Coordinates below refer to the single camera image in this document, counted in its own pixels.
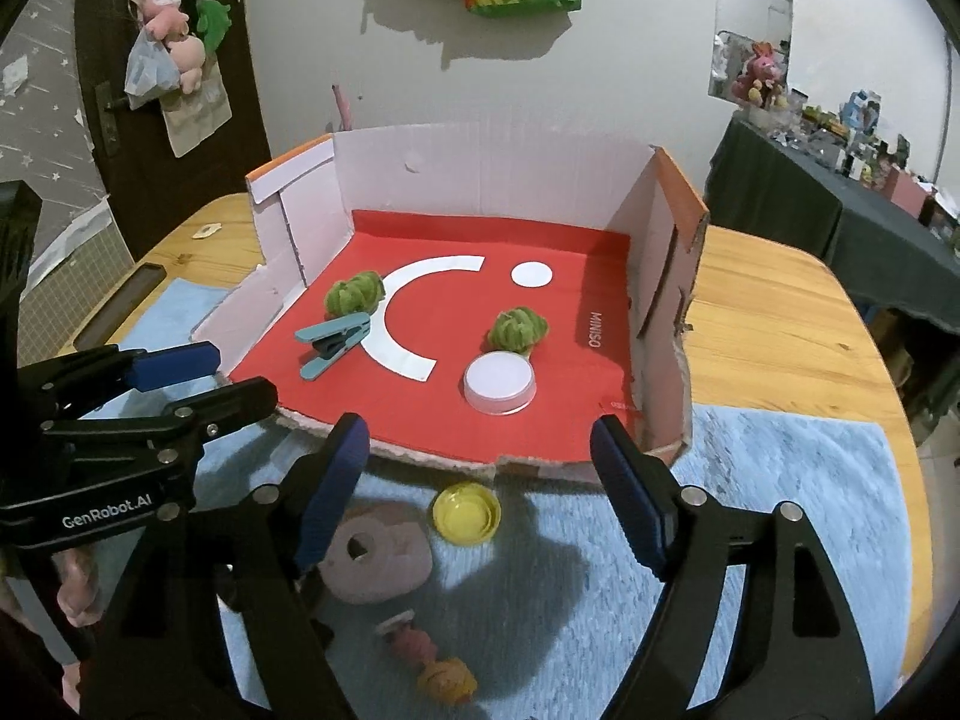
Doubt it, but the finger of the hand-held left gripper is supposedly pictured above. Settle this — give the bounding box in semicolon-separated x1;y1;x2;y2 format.
41;377;278;466
120;341;222;395

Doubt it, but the pale pink plush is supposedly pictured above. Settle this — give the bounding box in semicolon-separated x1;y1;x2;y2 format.
166;34;207;95

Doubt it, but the blonde pink figurine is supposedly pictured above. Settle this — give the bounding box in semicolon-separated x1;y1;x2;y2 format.
377;610;479;706

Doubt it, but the teal clip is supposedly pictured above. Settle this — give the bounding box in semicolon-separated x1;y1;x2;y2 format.
294;313;374;382

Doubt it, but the beige hanging bag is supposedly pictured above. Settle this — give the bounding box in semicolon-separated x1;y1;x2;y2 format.
157;75;233;158

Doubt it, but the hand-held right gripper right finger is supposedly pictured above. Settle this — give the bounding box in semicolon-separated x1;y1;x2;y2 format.
590;414;878;720

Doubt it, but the pink rabbit plush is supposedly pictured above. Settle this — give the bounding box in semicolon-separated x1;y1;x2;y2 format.
733;43;790;107

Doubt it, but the black phone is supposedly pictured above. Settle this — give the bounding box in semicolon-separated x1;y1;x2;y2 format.
71;262;167;350

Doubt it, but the person's left hand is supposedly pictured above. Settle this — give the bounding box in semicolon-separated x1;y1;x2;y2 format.
56;551;102;627

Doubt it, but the side table with dark cloth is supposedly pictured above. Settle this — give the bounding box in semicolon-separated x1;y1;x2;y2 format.
705;116;960;331

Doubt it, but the clear plastic bag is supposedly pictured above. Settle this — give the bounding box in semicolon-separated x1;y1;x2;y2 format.
124;37;181;110

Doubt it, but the blue fluffy mat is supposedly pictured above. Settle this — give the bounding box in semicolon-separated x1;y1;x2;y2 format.
79;277;931;720

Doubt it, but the green plush ball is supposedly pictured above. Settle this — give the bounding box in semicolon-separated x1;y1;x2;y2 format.
486;305;552;357
322;270;387;320

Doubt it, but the row of small figures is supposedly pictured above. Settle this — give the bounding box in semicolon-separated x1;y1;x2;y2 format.
780;86;960;241

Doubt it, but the pink pig plush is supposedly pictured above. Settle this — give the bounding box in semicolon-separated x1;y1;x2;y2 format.
139;0;188;42

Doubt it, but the green plush toy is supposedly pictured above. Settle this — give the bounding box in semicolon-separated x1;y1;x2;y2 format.
193;0;233;53

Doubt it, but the pink box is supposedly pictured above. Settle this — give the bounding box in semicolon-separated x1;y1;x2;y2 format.
889;169;938;218

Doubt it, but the dark brown door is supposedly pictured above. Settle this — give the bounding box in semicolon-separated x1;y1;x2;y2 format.
75;0;272;263

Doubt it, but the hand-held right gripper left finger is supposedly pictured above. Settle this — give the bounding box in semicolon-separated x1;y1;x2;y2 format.
79;412;372;720

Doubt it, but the wall mirror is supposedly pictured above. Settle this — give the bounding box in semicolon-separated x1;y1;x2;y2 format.
709;0;794;102

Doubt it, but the orange cardboard box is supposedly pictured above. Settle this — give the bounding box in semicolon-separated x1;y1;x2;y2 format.
191;120;710;488

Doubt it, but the white round lid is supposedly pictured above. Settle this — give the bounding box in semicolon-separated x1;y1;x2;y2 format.
463;350;538;416

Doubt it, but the door handle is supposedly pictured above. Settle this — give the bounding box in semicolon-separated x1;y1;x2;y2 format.
96;82;125;158

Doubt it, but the yellow bottle cap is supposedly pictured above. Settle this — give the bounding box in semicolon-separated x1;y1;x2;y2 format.
431;484;501;545

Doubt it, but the pink toy camera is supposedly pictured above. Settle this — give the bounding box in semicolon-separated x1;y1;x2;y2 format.
319;502;434;605

